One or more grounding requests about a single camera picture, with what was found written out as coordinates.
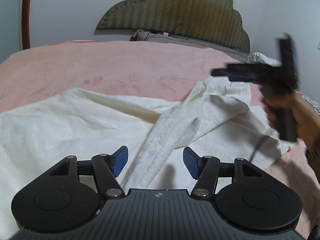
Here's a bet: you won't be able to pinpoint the white cream pants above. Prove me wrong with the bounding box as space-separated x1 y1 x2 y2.
1 77 294 239

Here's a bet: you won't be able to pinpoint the black charging cable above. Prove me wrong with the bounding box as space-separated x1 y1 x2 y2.
150 23 193 41

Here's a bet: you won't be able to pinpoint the person's right hand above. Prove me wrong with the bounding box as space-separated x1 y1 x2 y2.
262 92 319 152

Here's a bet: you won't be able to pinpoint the olive green upholstered headboard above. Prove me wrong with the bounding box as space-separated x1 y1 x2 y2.
96 0 250 53

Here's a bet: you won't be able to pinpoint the folded white grey bedding pile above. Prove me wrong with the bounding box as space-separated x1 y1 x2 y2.
248 52 281 67

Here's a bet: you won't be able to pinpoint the brown wooden door frame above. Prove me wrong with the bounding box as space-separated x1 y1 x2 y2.
21 0 31 50

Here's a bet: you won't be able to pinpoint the pink bed blanket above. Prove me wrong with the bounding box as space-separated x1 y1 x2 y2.
1 41 319 239

